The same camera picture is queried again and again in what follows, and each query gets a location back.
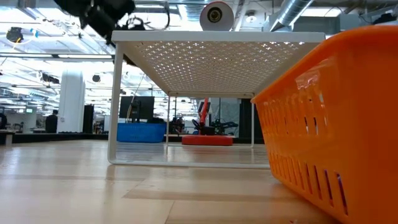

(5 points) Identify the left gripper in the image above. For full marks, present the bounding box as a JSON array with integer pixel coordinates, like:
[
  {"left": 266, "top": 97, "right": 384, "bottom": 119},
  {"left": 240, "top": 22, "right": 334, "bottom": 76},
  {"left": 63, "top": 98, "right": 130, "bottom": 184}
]
[{"left": 79, "top": 0, "right": 138, "bottom": 68}]

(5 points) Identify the blue plastic basket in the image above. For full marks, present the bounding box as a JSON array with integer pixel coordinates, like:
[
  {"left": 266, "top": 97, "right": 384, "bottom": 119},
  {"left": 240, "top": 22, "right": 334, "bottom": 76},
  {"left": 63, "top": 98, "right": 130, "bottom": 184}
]
[{"left": 116, "top": 122, "right": 167, "bottom": 144}]

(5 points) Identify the red desk lamp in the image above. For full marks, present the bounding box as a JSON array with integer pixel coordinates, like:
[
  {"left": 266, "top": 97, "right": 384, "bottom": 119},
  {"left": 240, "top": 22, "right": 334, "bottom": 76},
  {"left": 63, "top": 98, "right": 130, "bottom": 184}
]
[{"left": 182, "top": 1, "right": 234, "bottom": 146}]

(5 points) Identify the black background monitor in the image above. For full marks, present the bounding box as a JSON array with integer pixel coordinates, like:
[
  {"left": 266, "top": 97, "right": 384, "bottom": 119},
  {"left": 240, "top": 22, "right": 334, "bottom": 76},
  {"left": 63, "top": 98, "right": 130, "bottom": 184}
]
[{"left": 119, "top": 95, "right": 155, "bottom": 121}]

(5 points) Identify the white room column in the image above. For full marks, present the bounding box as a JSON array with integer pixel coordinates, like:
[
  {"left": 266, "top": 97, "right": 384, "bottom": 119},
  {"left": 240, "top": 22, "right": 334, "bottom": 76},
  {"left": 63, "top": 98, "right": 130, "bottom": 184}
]
[{"left": 57, "top": 70, "right": 86, "bottom": 134}]

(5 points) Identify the white perforated metal shelf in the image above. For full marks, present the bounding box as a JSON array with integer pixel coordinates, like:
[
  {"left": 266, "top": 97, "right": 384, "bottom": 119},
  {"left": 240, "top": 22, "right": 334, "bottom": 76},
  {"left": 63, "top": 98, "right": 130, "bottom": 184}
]
[{"left": 107, "top": 30, "right": 326, "bottom": 170}]

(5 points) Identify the person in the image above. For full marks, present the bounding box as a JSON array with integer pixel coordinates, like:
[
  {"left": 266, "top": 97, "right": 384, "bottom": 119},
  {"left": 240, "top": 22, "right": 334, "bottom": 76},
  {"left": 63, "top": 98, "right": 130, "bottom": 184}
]
[{"left": 45, "top": 109, "right": 59, "bottom": 134}]

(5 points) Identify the orange plastic basket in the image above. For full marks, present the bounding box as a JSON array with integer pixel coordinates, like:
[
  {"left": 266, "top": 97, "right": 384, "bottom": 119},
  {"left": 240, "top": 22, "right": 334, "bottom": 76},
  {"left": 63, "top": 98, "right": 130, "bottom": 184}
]
[{"left": 250, "top": 24, "right": 398, "bottom": 224}]

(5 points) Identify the black ceiling camera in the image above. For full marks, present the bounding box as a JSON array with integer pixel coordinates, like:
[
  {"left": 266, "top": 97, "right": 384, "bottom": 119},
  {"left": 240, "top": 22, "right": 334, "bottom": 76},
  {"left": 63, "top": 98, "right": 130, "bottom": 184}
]
[{"left": 6, "top": 27, "right": 24, "bottom": 44}]

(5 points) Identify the silver ceiling duct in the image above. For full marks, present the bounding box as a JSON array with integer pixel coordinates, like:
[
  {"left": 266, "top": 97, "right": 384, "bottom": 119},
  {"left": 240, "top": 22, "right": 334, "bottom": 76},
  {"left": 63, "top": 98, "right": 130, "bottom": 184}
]
[{"left": 269, "top": 0, "right": 315, "bottom": 32}]

